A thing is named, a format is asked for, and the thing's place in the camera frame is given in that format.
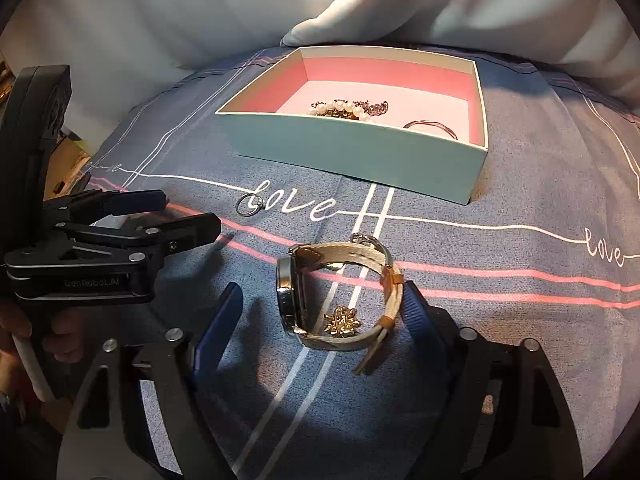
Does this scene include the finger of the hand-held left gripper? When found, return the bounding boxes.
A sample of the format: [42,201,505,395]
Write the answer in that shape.
[42,188,169,222]
[52,212,222,267]

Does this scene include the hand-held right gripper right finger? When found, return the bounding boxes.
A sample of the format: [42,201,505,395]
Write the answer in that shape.
[402,280,583,480]

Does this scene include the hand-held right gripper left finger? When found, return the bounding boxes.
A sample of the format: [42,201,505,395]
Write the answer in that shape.
[56,282,246,480]

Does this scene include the small silver ring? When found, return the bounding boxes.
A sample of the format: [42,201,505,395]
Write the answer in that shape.
[235,192,266,217]

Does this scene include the gold brooch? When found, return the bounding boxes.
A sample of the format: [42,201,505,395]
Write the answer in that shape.
[322,305,362,336]

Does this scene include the wristwatch with beige strap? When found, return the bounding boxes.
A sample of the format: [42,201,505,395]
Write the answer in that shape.
[276,232,405,376]

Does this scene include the teal box with pink inside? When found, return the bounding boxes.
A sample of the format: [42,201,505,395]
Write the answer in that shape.
[215,46,490,206]

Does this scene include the thin metal bangle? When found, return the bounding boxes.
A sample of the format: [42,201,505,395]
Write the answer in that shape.
[402,118,460,141]

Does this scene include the white pearl bracelet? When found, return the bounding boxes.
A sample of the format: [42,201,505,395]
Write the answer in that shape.
[306,99,379,124]

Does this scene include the silver chain necklace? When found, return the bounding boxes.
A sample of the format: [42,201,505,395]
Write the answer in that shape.
[312,95,390,117]

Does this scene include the person's left hand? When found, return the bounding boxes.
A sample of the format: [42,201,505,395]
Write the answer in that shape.
[0,297,87,364]

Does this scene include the blue printed bed sheet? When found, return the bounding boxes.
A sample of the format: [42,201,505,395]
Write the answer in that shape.
[50,45,640,480]

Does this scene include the white stick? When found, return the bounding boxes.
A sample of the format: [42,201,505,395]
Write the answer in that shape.
[11,336,57,404]

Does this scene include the light blue curtain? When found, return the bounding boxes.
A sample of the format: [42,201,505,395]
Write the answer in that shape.
[0,0,640,107]

